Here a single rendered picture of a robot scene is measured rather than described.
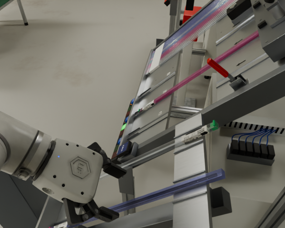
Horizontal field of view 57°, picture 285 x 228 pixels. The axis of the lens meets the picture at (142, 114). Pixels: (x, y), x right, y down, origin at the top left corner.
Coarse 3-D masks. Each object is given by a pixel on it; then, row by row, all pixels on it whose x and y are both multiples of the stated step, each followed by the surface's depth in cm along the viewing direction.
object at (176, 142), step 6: (210, 126) 51; (216, 126) 50; (210, 132) 51; (180, 138) 55; (168, 144) 57; (174, 144) 55; (180, 144) 55; (156, 150) 58; (162, 150) 57; (168, 150) 57; (138, 156) 62; (144, 156) 60; (150, 156) 59; (126, 162) 63; (132, 162) 62; (138, 162) 61; (126, 168) 63; (102, 174) 68; (108, 174) 66
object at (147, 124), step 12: (168, 60) 111; (156, 72) 113; (168, 72) 103; (156, 84) 104; (168, 84) 96; (144, 96) 106; (156, 96) 97; (168, 96) 89; (156, 108) 91; (168, 108) 84; (144, 120) 92; (156, 120) 85; (168, 120) 80; (132, 132) 92; (144, 132) 87; (156, 132) 80
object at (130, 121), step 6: (150, 54) 129; (144, 72) 118; (144, 78) 116; (144, 84) 114; (138, 90) 109; (138, 96) 107; (138, 102) 106; (132, 108) 102; (132, 114) 100; (132, 120) 98; (126, 126) 95; (132, 126) 97; (126, 132) 94; (126, 138) 92; (120, 144) 90
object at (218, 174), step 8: (200, 176) 45; (208, 176) 44; (216, 176) 43; (224, 176) 43; (176, 184) 48; (184, 184) 47; (192, 184) 45; (200, 184) 45; (152, 192) 51; (160, 192) 50; (168, 192) 48; (176, 192) 48; (128, 200) 55; (136, 200) 53; (144, 200) 51; (152, 200) 51; (112, 208) 57; (120, 208) 55; (128, 208) 54; (80, 224) 63
